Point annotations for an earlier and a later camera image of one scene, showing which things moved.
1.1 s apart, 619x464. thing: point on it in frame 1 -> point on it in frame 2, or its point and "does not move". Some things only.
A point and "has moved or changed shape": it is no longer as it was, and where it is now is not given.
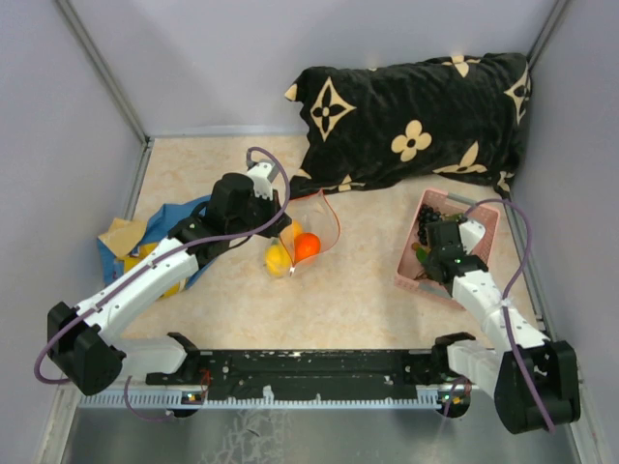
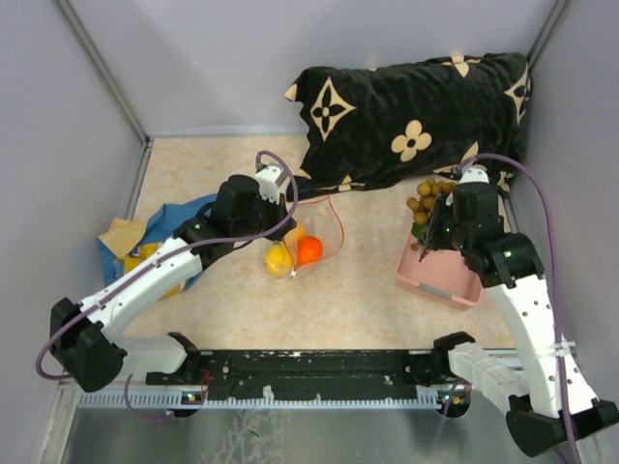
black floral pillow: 443,115 does not move
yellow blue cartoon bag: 119,247 does not move
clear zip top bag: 313,228 has moved or changed shape
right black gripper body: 430,260 -> 444,232
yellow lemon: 278,261 does not move
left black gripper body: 261,211 does not move
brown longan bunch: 423,251 has moved or changed shape
